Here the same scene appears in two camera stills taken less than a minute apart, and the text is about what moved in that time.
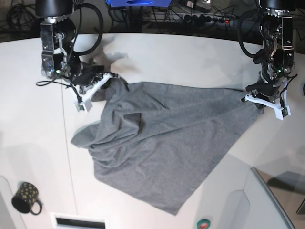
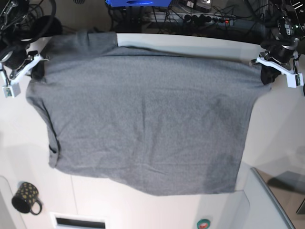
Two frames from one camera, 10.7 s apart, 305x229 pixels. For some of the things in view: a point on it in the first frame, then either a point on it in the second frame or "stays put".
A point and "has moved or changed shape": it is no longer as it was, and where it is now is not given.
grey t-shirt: (159, 143) has moved or changed shape
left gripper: (86, 78) -> (14, 57)
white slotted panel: (59, 221) stays put
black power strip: (215, 20) stays put
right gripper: (265, 88) -> (281, 50)
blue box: (138, 3) stays put
